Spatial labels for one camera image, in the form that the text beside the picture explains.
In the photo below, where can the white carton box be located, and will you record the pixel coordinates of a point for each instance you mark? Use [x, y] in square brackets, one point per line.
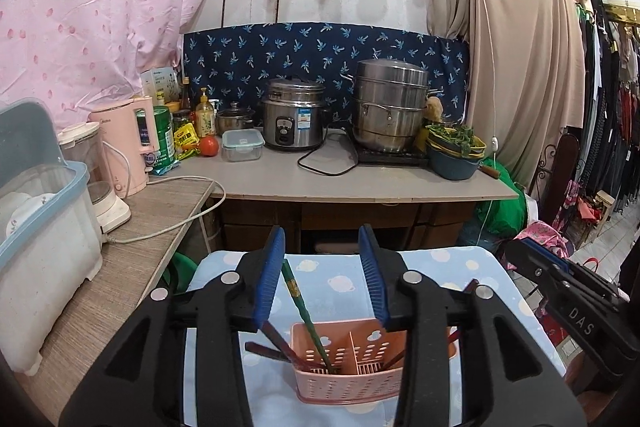
[159, 84]

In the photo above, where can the white juicer appliance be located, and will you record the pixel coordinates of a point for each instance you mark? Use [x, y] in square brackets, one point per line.
[100, 187]

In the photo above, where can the pink perforated utensil basket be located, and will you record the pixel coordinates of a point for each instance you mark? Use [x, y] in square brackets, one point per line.
[345, 384]

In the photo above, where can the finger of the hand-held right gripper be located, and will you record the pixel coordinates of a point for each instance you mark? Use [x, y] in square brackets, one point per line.
[550, 257]

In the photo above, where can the steel steamer pot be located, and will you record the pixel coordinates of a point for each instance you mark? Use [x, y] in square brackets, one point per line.
[390, 107]

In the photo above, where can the rack of hanging clothes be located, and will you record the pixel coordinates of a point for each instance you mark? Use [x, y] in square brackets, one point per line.
[615, 82]

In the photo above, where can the pink floral cloth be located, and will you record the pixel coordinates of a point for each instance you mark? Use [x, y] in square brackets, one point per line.
[542, 234]

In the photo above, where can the light blue printed tablecloth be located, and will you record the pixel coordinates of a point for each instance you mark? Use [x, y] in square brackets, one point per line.
[325, 269]

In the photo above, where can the green tin can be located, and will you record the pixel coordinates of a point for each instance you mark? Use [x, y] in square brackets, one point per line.
[162, 132]

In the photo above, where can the blue basin with greens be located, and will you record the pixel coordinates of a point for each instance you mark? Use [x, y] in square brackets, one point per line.
[455, 157]

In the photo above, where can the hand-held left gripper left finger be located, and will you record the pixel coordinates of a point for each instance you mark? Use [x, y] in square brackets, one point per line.
[267, 279]

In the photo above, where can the beige hanging curtain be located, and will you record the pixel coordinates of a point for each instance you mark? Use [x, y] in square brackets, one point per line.
[525, 57]

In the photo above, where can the small lidded steel pot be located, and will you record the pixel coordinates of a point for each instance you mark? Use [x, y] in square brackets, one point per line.
[235, 119]

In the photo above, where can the navy leaf-print cloth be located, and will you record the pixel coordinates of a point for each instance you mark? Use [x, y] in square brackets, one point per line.
[280, 52]

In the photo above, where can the pink dotted curtain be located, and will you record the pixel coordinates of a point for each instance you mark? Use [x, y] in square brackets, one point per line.
[100, 17]

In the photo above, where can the steel rice cooker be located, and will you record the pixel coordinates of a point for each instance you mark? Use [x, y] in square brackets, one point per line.
[292, 117]

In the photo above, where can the green plastic bag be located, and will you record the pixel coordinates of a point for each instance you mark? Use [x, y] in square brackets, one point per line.
[505, 207]

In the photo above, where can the glass box with green lid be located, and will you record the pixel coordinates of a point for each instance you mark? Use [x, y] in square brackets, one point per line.
[242, 146]

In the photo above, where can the black induction cooker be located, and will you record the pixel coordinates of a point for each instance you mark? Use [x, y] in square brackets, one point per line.
[392, 157]

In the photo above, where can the dark sauce bottle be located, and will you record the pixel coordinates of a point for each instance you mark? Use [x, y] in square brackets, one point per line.
[185, 94]

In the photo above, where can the red tomato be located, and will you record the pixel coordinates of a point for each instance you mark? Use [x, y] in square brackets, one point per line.
[209, 145]

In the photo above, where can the plastic dish drainer box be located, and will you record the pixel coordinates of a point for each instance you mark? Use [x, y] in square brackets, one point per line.
[45, 247]

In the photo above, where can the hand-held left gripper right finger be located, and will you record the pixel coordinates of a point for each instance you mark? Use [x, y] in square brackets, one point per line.
[372, 279]

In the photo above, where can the grey kitchen counter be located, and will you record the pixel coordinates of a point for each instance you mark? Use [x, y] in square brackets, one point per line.
[350, 184]

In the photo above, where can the yellow pump bottle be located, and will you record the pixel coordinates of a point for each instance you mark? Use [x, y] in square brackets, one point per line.
[205, 119]

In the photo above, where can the green chopstick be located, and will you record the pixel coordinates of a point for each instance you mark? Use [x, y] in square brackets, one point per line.
[305, 317]

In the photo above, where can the wood-grain side shelf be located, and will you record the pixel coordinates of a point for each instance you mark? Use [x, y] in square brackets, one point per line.
[140, 232]

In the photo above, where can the brown ginger root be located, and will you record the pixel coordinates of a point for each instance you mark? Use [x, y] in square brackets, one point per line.
[433, 108]

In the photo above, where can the dark wooden chair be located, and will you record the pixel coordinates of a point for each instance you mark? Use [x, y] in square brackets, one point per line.
[560, 177]

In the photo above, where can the yellow snack packet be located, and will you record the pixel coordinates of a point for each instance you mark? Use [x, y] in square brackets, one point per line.
[186, 137]

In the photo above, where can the pink electric kettle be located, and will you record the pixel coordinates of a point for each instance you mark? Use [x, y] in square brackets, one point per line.
[127, 142]

